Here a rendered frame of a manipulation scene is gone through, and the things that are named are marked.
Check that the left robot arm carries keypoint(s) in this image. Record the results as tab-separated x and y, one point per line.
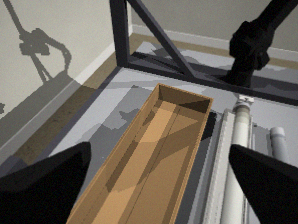
252	40

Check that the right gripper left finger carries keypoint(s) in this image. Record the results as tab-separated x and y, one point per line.
45	192

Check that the white fluorescent tube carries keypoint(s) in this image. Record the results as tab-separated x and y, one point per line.
231	212

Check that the long brown cardboard carton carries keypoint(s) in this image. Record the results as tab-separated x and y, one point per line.
140	180

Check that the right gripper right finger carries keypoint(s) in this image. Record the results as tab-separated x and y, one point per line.
270	185

